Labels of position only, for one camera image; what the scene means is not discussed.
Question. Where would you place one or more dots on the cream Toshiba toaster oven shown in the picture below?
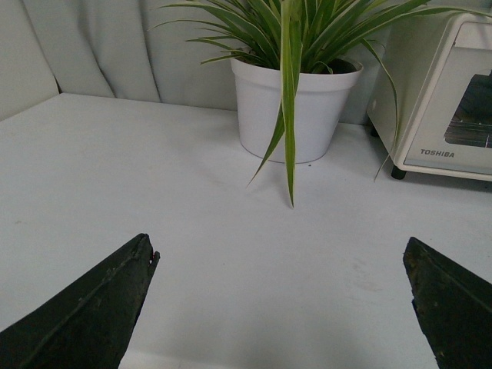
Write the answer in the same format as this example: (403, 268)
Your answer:
(431, 104)

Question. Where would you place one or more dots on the grey fabric curtain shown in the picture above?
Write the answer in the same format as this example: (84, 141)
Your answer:
(138, 50)

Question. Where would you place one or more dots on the green striped spider plant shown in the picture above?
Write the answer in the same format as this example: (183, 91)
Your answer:
(298, 38)

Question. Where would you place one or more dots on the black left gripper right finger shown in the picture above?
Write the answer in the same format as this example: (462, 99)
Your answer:
(452, 305)

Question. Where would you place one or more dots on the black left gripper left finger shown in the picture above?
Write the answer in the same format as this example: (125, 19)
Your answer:
(89, 323)

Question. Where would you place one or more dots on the white plastic flower pot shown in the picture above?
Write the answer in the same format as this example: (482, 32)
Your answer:
(319, 101)

